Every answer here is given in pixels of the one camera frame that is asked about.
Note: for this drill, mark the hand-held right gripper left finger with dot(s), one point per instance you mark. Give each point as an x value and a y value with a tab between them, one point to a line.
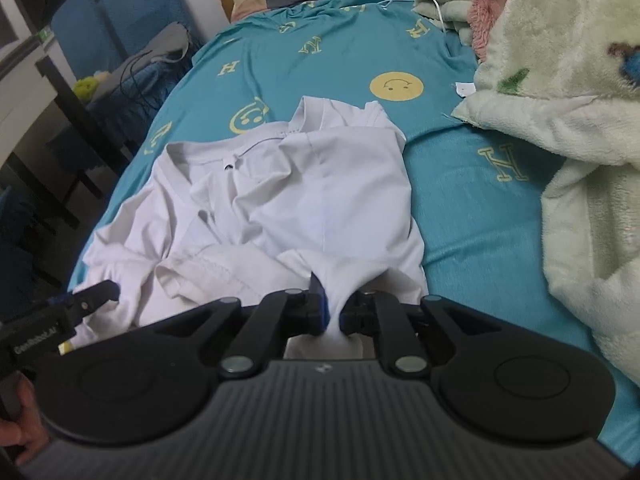
323	312

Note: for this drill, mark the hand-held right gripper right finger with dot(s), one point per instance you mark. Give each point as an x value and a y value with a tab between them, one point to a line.
357	312

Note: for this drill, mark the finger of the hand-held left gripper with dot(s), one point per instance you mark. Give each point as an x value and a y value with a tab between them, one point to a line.
95	297

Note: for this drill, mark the white t-shirt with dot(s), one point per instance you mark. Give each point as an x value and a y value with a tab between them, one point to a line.
300	210

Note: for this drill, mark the person's left hand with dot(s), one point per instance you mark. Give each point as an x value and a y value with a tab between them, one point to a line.
27	425

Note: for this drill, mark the teal printed bedsheet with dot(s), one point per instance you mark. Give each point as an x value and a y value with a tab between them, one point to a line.
450	200

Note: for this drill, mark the white desk with black top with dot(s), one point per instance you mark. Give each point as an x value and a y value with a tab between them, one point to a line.
25	105

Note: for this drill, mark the green plush toy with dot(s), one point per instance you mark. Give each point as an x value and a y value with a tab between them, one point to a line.
87	86

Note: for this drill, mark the white fabric tag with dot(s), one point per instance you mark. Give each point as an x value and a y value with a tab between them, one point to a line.
467	89

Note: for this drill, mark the grey cloth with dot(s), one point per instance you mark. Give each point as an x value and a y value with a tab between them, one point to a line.
160	42

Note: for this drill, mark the green fleece blanket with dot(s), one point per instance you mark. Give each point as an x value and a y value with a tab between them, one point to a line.
575	135

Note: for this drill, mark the pink fluffy blanket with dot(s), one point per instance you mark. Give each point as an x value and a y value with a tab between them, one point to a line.
492	10

